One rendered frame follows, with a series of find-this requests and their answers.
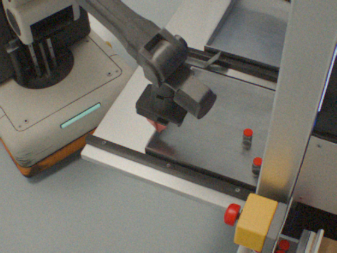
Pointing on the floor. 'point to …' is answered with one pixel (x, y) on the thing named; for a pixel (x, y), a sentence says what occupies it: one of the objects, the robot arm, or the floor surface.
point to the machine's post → (298, 94)
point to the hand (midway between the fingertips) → (160, 128)
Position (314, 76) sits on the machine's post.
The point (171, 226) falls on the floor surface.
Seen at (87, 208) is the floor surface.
